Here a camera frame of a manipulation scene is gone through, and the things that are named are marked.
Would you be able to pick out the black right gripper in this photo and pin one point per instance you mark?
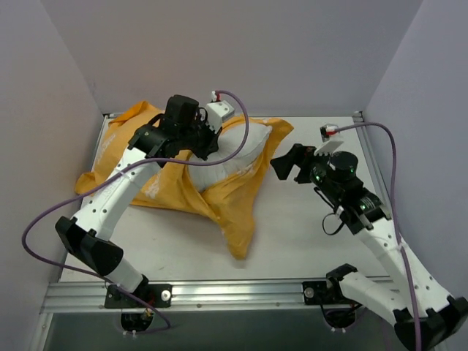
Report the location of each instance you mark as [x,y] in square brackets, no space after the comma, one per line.
[303,167]

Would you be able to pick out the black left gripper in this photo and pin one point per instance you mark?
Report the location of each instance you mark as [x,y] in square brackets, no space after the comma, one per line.
[206,142]

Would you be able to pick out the white pillow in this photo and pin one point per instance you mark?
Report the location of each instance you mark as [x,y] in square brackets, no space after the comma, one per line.
[228,142]

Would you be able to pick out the orange Mickey Mouse pillowcase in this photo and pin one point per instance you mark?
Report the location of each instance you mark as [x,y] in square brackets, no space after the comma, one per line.
[228,203]

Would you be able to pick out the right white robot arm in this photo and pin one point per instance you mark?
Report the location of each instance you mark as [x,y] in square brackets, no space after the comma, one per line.
[421,311]

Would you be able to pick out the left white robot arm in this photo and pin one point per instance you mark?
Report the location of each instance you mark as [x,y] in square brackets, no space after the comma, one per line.
[184,125]

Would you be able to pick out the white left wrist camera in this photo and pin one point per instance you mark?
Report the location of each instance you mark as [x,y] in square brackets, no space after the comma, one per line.
[218,111]

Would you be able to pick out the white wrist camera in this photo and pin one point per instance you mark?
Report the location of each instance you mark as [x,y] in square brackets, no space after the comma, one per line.
[218,111]
[331,140]

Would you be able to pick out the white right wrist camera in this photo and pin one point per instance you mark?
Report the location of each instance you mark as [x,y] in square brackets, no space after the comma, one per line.
[331,140]

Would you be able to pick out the aluminium right side rail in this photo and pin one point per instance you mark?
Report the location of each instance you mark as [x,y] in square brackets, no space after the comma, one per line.
[375,182]

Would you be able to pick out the aluminium rail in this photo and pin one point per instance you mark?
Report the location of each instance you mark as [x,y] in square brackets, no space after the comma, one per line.
[89,297]
[375,182]

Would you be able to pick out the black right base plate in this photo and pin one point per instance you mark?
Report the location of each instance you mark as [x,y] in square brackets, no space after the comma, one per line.
[315,292]

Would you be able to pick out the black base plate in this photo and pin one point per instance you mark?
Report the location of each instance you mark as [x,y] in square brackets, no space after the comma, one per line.
[156,295]
[315,292]

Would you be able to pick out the aluminium front rail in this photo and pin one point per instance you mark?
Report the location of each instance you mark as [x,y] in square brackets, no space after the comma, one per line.
[89,297]

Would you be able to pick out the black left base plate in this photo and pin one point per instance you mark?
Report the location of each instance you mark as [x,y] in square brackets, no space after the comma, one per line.
[156,295]

